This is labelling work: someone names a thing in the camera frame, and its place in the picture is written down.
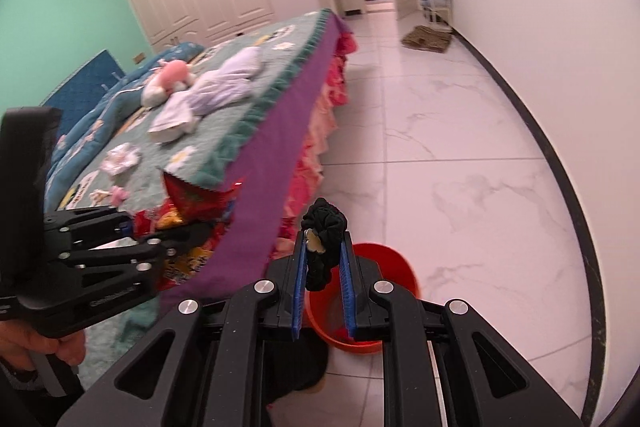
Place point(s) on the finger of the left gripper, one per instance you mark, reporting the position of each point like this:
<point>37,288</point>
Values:
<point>103,222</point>
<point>117,251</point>

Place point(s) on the left hand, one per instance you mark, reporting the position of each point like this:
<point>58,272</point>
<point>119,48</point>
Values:
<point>19,340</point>

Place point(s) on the pink small wrapper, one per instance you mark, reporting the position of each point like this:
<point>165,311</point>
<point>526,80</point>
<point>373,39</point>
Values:
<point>114,196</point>

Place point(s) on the purple bed sheet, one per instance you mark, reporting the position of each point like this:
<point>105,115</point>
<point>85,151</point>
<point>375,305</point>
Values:
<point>265,167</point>

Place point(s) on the green patterned bed blanket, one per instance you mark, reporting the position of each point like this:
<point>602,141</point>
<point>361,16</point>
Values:
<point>246,119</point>

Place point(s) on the black hair scrunchie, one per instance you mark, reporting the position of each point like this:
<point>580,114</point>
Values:
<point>324,227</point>

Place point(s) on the blue padded headboard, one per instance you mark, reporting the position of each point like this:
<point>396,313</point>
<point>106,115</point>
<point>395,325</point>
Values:
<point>80,92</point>

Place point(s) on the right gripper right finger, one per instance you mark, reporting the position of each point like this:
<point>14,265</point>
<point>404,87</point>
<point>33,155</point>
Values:
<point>443,364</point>

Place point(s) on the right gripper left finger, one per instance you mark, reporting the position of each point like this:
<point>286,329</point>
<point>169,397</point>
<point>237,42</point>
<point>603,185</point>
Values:
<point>199,368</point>

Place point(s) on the lavender white clothing pile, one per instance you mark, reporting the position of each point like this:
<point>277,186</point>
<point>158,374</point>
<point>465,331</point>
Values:
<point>215,89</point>

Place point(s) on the brown floor mat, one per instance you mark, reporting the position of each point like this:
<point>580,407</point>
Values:
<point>423,38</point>

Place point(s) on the pink white plush toy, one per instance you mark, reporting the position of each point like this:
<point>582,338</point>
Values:
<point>167,78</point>

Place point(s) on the blue floral quilt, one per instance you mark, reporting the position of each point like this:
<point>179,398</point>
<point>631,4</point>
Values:
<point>77,148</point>

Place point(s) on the red snack bag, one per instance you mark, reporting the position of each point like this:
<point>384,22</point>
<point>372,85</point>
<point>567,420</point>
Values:
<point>190,222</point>

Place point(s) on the pink ruffled bed skirt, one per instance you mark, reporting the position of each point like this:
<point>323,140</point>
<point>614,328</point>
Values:
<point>307,175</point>

